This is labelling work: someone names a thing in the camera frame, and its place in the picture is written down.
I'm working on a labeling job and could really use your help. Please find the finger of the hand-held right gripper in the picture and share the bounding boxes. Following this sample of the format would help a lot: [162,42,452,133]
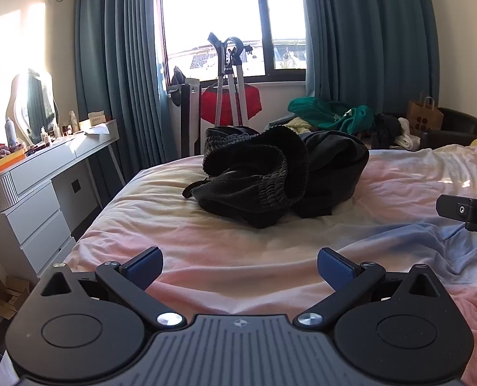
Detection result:
[436,194,477,234]

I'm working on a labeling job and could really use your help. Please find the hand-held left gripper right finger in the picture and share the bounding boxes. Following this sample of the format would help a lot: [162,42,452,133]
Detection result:
[294,247,443,329]

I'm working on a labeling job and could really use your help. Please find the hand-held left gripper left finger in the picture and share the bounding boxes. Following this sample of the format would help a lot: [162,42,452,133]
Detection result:
[41,246,185,329]

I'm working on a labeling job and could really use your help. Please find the black pants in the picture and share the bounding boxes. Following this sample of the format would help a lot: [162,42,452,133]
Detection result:
[182,125,371,230]

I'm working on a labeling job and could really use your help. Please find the white cloth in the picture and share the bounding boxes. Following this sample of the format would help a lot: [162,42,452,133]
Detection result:
[391,117,422,152]

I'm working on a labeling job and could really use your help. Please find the black leather armchair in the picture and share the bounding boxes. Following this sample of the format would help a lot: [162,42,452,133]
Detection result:
[419,107,477,150]

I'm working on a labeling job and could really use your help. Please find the brown paper bag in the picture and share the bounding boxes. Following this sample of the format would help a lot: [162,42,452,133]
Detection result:
[406,96,445,140]

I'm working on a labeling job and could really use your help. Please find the dark clothing pile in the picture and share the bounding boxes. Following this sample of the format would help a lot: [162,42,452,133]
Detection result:
[369,113,402,148]

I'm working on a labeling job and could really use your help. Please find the white dresser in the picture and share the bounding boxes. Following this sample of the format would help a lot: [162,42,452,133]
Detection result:
[0,118,126,287]

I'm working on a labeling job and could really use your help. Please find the cardboard boxes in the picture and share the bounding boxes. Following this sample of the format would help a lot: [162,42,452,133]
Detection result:
[0,277,31,323]

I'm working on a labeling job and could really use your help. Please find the yellow knit blanket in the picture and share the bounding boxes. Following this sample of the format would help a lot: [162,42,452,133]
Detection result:
[280,116,316,136]

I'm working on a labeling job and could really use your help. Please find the green garment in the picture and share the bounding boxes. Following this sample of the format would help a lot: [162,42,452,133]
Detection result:
[288,96,375,134]

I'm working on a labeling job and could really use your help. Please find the tissue box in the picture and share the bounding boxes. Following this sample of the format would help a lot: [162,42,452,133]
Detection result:
[78,111,115,133]

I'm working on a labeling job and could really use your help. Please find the orange tray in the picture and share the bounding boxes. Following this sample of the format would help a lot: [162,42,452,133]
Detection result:
[0,147,27,180]

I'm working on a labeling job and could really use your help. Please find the red garment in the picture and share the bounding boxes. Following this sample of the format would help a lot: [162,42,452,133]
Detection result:
[200,84,262,124]

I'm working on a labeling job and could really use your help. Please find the grey spray bottle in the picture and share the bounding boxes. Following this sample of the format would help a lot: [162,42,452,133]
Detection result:
[4,117,17,148]

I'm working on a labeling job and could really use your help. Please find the arched mirror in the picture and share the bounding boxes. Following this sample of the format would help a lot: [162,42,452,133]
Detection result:
[7,68,60,146]

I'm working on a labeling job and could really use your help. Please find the garment steamer stand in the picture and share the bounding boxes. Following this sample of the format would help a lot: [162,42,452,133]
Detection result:
[206,32,256,128]

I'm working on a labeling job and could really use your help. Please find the window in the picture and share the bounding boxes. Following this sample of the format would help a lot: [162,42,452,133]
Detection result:
[154,0,307,86]

